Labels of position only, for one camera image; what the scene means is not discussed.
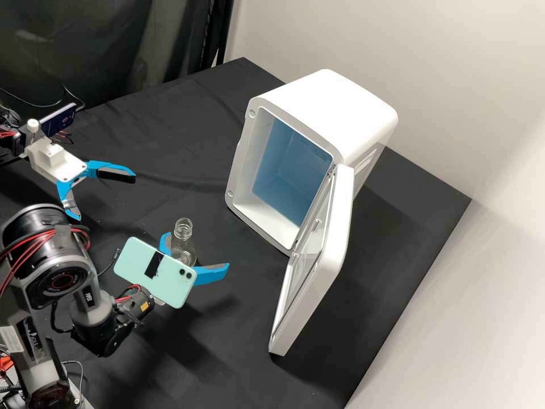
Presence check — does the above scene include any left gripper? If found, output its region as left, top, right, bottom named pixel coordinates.
left=24, top=139, right=175, bottom=257

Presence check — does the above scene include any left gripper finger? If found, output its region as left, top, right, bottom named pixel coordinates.
left=194, top=262, right=231, bottom=287

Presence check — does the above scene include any clear flask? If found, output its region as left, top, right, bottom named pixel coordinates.
left=169, top=217, right=199, bottom=268

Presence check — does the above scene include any box door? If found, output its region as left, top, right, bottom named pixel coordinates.
left=268, top=163, right=356, bottom=357

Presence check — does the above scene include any white box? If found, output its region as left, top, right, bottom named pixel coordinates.
left=224, top=69, right=399, bottom=256

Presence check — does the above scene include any right wrist camera phone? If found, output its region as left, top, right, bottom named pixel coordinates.
left=112, top=236, right=198, bottom=309

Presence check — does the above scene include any wrist camera phone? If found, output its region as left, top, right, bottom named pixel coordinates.
left=112, top=236, right=198, bottom=309
left=26, top=102, right=79, bottom=148

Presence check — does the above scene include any black cable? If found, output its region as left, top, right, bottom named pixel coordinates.
left=96, top=248, right=121, bottom=278

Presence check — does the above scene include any left wrist camera phone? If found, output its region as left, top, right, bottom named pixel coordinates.
left=26, top=102, right=79, bottom=148

